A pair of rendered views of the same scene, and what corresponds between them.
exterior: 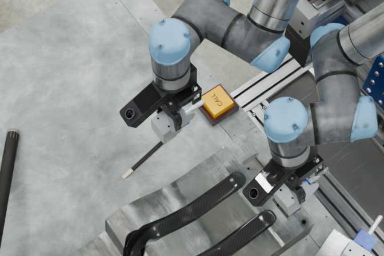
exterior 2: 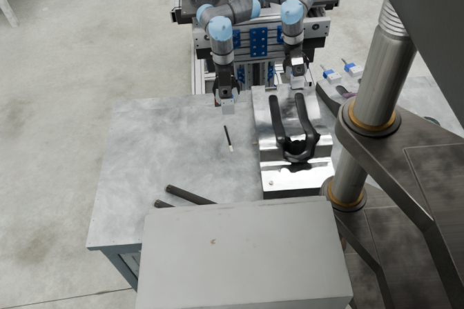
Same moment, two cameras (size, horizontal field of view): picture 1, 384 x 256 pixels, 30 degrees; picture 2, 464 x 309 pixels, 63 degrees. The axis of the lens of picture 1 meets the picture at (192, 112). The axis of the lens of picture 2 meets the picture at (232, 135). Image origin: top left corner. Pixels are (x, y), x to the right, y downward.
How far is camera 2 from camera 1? 0.96 m
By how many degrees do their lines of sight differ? 30
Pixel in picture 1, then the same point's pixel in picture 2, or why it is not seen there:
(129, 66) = (173, 123)
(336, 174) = not seen: hidden behind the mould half
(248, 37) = (242, 4)
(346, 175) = not seen: hidden behind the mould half
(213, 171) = (262, 104)
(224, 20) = (226, 7)
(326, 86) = not seen: outside the picture
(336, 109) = not seen: outside the picture
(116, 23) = (145, 117)
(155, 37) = (217, 26)
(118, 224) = (266, 145)
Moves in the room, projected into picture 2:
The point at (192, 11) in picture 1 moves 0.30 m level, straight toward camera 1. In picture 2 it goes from (212, 14) to (291, 41)
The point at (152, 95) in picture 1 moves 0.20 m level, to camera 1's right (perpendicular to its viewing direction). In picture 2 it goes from (225, 74) to (254, 43)
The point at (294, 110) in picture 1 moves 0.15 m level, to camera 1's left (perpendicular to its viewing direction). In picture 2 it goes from (291, 1) to (269, 25)
